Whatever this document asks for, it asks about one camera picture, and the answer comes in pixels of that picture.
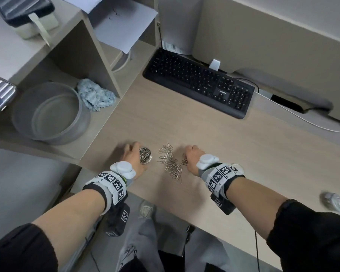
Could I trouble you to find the person's right hand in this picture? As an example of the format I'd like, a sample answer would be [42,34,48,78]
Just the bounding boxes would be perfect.
[182,145,207,176]

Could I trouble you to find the person's left hand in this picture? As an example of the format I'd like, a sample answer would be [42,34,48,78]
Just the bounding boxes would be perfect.
[120,141,148,180]

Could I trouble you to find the pile of silver paper clips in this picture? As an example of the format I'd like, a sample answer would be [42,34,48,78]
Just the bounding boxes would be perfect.
[158,143,189,183]

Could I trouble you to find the clear jar with label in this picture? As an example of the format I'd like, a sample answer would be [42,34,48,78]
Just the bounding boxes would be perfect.
[320,191,340,214]

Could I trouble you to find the person's left forearm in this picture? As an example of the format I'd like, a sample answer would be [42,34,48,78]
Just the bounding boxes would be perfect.
[31,189,107,271]

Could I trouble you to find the person's right forearm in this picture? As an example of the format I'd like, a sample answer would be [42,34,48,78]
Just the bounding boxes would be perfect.
[226,176,289,241]

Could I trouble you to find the person's white shoe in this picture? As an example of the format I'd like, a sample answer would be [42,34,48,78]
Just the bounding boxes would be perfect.
[138,200,155,220]

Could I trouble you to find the person's grey trousers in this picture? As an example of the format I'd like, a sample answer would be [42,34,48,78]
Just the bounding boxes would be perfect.
[116,216,244,272]

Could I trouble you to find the white round tracker puck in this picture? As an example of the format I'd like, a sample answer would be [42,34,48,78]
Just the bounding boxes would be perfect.
[196,154,219,170]
[110,161,136,180]

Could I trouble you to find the grey marker wristband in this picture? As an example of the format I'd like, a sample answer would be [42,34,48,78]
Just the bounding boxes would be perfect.
[82,170,128,216]
[199,163,246,200]

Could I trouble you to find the pale blue crumpled cloth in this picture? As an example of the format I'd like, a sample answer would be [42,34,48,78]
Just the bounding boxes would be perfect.
[76,78,117,112]

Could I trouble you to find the black keyboard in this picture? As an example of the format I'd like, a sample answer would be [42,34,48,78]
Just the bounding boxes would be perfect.
[142,47,255,120]

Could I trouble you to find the white coiled tube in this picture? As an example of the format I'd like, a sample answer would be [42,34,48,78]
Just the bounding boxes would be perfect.
[112,51,132,73]

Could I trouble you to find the white printed paper slip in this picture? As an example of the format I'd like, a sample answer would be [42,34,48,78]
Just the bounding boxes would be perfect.
[161,41,187,56]

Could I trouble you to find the white paper sheet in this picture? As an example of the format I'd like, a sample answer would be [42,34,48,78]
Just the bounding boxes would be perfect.
[93,0,159,54]
[56,0,105,14]

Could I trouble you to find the black right sleeve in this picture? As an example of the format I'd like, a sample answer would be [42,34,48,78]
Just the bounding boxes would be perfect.
[266,199,340,272]

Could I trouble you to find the black sleeve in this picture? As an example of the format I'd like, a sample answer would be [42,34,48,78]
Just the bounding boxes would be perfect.
[266,199,340,272]
[0,223,59,272]

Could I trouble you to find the black left sleeve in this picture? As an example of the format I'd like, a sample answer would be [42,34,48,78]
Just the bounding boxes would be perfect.
[0,223,59,272]

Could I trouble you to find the beige desk divider panel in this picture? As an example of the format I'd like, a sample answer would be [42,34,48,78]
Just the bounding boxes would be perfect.
[192,0,340,124]

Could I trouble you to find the silver metal object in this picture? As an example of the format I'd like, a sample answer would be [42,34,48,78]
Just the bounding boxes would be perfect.
[0,72,17,121]

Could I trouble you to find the black ribbed device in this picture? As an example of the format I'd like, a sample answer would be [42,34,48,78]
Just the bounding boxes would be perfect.
[0,0,55,28]

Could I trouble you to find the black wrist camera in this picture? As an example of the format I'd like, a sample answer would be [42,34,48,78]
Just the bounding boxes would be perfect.
[105,202,131,238]
[210,194,236,216]

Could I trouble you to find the black camera cable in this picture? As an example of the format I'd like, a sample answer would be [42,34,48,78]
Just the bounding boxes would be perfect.
[85,238,101,272]
[254,230,261,272]

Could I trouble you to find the white cable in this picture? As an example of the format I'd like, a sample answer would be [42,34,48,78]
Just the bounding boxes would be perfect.
[253,92,340,134]

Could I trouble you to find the white box with strap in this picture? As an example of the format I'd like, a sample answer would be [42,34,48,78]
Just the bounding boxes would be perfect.
[15,12,59,47]

